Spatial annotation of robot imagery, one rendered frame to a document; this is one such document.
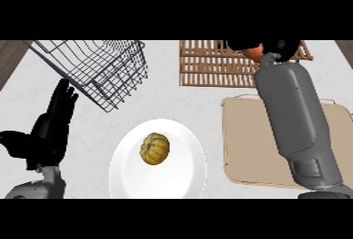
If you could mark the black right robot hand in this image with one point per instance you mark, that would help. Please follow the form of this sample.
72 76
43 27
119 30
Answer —
282 48

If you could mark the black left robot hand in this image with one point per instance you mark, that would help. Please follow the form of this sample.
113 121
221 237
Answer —
47 133

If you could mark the orange sweet potato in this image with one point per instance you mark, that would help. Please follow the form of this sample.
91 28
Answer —
252 53

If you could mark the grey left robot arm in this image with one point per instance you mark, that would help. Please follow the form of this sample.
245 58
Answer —
38 186

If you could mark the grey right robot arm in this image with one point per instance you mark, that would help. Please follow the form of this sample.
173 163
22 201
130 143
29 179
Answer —
295 124

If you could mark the beige tray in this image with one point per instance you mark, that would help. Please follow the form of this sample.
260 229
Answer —
257 146

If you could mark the brown wooden slatted mat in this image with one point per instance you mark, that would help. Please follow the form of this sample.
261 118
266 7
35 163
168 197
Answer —
211 67

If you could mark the yellow striped squash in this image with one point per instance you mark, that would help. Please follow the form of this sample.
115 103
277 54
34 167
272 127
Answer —
155 148

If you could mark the white oval plate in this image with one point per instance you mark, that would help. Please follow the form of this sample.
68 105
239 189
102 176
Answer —
156 161

